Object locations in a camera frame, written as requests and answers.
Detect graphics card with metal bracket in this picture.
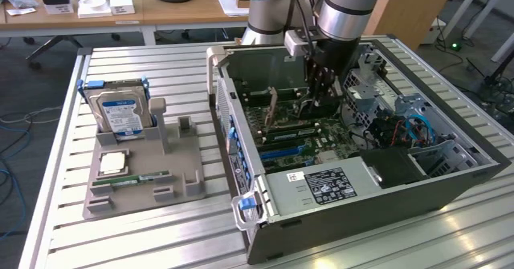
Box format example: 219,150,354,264
263,85,342,133

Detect wooden desk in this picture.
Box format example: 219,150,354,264
0,0,362,46

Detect white table frame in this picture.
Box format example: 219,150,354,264
439,0,514,63

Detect CPU with metal lid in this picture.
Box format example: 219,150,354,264
97,152,128,173

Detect blue floor cable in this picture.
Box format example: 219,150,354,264
0,124,32,240

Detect grey power supply unit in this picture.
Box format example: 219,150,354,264
266,157,380,217

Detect blue expansion slot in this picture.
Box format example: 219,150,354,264
259,147,308,163

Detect green RAM stick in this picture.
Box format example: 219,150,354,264
92,170,172,188

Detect white box with black top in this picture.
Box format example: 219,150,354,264
40,0,73,14

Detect plain white box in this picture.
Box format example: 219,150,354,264
108,0,136,16

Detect white card with red print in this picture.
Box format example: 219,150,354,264
5,7,37,16

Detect open dark PC case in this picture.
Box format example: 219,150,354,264
204,39,513,265

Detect RAM stick with white label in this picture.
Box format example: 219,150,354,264
263,123,322,142

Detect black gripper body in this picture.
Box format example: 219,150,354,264
310,36,362,78

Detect green motherboard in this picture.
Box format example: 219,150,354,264
240,82,362,173

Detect black office chair base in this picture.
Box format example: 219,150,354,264
23,32,121,70

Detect hard disk in blue caddy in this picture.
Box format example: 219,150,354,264
76,76,152,140

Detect grey parts rack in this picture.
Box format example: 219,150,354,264
81,97,208,220

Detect white floor cable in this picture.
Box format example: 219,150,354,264
0,106,64,126

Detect tall metal disk bay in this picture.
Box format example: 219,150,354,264
340,67,402,131

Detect stack of white papers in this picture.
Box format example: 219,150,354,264
216,0,251,17

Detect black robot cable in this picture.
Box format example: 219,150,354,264
291,0,328,60

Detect red wire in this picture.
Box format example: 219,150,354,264
392,120,406,145

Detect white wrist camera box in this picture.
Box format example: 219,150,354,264
283,29,320,58

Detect white socket box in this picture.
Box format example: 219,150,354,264
427,17,448,46

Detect wooden cabinet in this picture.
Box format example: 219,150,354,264
360,0,461,49

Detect blue wire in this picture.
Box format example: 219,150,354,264
403,115,436,147

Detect black RAM slot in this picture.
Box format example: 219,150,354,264
242,88,299,97
243,95,300,105

